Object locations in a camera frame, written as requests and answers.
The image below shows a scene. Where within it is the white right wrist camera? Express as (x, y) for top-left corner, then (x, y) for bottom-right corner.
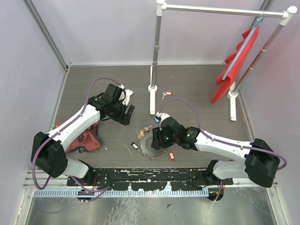
(155, 112), (170, 122)

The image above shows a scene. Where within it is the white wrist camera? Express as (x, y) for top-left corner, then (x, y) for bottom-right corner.
(119, 84), (134, 106)
(155, 112), (170, 122)

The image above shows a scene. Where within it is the red cloth on hanger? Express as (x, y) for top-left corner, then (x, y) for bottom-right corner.
(211, 25), (260, 103)

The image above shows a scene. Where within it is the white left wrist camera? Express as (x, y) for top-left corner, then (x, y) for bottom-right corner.
(119, 84), (134, 106)

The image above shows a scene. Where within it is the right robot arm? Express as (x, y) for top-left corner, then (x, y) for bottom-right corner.
(151, 113), (280, 188)

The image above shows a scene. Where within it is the yellow key tag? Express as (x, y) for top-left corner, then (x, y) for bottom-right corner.
(139, 129), (144, 138)

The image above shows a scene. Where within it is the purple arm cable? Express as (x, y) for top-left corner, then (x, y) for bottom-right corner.
(158, 97), (288, 172)
(31, 77), (124, 190)

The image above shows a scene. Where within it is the key with red tag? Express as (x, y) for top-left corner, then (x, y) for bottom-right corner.
(162, 91), (173, 99)
(168, 151), (175, 161)

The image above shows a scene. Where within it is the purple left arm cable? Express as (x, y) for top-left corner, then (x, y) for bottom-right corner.
(31, 77), (124, 190)

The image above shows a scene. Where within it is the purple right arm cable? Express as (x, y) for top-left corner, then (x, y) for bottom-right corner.
(158, 97), (288, 172)

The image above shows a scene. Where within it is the metal disc with keyrings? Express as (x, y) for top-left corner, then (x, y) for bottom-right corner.
(137, 129), (167, 159)

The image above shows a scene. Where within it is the black key tag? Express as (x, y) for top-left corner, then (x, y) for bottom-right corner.
(131, 142), (138, 150)

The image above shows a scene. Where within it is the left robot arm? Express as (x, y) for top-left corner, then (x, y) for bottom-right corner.
(31, 84), (135, 186)

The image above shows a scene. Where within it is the white clothes rack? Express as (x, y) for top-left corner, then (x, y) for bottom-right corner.
(148, 0), (298, 121)

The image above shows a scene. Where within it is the blue clothes hanger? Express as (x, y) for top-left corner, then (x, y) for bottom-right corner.
(221, 15), (265, 81)

